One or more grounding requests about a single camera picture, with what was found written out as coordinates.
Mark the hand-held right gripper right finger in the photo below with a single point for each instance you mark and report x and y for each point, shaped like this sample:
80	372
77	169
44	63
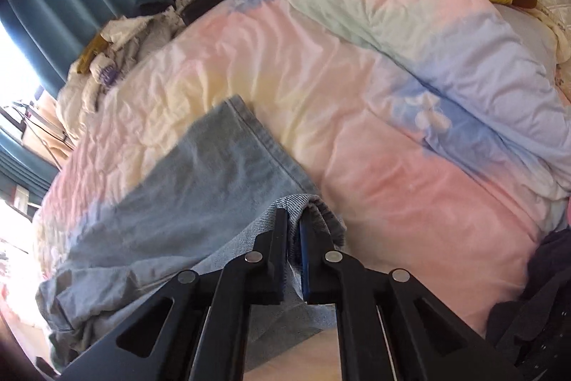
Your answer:
305	260

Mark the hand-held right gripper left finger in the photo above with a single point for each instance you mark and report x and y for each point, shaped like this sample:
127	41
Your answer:
279	256

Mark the blue denim jeans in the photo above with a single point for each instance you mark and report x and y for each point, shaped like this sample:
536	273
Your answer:
178	207

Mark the pile of cream clothes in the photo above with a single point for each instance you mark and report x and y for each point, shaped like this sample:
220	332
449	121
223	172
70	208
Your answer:
129	37

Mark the pastel patchwork duvet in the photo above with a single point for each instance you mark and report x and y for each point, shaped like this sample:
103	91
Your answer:
379	117

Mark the black clothing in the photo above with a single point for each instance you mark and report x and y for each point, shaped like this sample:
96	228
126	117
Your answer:
535	296

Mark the white garment with purple print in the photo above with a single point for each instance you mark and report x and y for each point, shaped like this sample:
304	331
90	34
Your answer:
109	73

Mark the mustard yellow garment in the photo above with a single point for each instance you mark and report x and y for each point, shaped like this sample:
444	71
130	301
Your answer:
91	55

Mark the beige hanging garment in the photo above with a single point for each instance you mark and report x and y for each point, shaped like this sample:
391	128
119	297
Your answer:
44	108

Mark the garment steamer stand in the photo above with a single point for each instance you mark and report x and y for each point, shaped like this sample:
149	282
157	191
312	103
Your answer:
22	113

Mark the window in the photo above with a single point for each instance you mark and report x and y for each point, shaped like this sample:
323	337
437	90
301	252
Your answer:
13	64

